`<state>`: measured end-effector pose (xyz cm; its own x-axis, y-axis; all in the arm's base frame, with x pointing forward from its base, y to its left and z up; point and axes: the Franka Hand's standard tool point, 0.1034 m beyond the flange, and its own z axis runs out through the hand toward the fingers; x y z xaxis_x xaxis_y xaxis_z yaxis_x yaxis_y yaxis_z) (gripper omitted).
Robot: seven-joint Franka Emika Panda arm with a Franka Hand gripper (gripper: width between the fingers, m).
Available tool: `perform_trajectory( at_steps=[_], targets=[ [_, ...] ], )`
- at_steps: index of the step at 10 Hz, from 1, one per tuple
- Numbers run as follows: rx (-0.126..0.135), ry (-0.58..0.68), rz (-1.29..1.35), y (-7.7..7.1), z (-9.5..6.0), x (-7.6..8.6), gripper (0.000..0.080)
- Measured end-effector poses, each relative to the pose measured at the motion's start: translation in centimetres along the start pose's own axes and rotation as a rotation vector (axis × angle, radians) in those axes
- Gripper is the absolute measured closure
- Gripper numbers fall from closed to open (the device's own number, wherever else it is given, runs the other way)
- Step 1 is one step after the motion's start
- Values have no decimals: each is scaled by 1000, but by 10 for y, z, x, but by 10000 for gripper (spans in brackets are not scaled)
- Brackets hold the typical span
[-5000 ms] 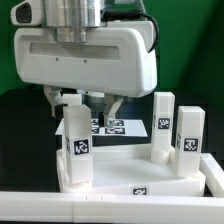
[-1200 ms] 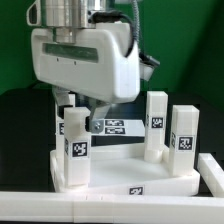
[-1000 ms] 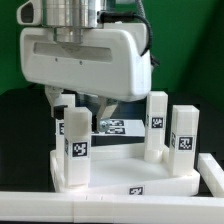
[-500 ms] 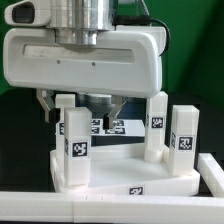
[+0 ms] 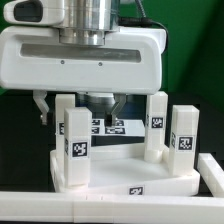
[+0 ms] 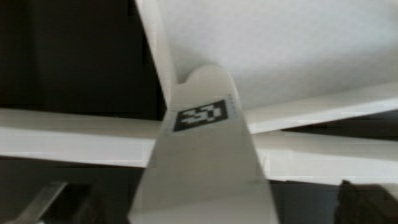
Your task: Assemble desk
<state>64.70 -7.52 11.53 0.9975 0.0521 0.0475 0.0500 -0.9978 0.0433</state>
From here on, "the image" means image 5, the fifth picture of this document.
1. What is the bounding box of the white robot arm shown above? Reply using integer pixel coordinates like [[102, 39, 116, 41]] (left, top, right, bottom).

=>
[[0, 0, 168, 126]]

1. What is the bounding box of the white side fence rail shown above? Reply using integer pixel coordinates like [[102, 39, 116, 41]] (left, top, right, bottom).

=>
[[197, 153, 224, 198]]

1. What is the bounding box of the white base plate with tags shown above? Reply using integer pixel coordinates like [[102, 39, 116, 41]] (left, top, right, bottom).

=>
[[92, 118, 145, 137]]

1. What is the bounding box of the white desk top tray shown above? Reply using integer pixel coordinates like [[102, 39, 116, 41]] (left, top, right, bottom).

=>
[[50, 143, 200, 196]]

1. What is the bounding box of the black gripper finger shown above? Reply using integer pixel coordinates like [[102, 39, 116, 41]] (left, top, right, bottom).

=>
[[33, 90, 49, 125], [105, 94, 126, 127]]

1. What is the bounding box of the white front fence rail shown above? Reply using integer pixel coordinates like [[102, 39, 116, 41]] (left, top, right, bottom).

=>
[[0, 192, 224, 224]]

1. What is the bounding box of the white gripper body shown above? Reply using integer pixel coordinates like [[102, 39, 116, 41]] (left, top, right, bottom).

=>
[[0, 26, 166, 95]]

